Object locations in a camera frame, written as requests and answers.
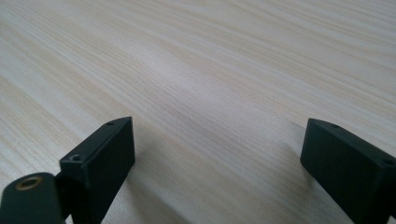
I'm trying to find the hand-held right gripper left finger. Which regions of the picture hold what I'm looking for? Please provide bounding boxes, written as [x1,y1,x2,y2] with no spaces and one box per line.
[59,116,136,224]

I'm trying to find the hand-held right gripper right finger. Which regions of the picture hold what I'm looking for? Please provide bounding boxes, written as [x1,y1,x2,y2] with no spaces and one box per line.
[300,118,396,224]

